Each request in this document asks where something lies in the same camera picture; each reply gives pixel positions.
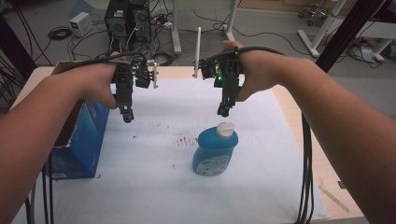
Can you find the black computer tower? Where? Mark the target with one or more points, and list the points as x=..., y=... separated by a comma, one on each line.
x=140, y=18
x=116, y=21

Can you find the white side table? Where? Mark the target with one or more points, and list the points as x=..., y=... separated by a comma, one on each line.
x=381, y=34

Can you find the small dark tag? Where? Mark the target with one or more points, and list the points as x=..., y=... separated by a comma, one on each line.
x=342, y=184

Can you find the white power supply box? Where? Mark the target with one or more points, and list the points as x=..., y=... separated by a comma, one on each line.
x=81, y=23

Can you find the black metal post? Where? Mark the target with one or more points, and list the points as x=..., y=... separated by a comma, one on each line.
x=348, y=31

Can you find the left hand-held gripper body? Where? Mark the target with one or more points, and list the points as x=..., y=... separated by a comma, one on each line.
x=124, y=84

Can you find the person's left hand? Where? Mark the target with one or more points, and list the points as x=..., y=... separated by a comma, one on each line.
x=93, y=81

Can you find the dark metal post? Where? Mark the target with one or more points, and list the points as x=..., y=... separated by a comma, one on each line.
x=15, y=49

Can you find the thin wooden stick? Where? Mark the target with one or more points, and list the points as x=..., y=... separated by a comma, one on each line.
x=333, y=199

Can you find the office chair base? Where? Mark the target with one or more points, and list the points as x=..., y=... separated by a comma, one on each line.
x=314, y=12

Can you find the white table mat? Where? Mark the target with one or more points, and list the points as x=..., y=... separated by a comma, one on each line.
x=149, y=186

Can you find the blue bottle with white cap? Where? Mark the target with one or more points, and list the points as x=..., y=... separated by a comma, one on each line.
x=214, y=152

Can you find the white power strip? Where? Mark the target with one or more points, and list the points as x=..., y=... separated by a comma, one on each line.
x=163, y=23

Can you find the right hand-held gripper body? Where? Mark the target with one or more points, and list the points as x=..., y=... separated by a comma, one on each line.
x=229, y=77

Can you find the blue bag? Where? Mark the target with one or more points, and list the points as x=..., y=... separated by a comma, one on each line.
x=362, y=53

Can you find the white desk leg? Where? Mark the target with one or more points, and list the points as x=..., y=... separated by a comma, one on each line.
x=231, y=21
x=176, y=28
x=320, y=31

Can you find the blue cardboard box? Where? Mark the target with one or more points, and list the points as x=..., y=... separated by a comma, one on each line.
x=84, y=140

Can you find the person's right hand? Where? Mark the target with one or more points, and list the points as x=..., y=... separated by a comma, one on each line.
x=258, y=70

